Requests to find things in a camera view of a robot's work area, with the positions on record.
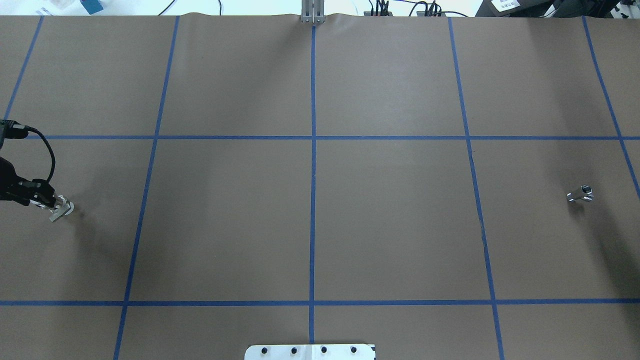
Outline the brown paper table mat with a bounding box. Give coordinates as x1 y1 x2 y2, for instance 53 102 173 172
1 13 639 360

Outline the teal box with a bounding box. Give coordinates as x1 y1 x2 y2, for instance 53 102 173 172
80 0 105 15

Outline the black left camera cable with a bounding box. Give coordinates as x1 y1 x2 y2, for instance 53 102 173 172
0 120 57 187

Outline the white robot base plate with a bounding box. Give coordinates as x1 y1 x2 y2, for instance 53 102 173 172
244 343 377 360

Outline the aluminium frame post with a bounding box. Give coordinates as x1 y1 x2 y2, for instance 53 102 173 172
300 0 326 25

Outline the white and chrome PPR valve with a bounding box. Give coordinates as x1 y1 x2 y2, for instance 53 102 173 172
29 194 74 223

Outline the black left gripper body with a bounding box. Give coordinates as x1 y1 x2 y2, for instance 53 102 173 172
0 158 57 208

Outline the chrome pipe fitting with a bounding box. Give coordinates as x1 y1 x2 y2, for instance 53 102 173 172
566 184 594 203

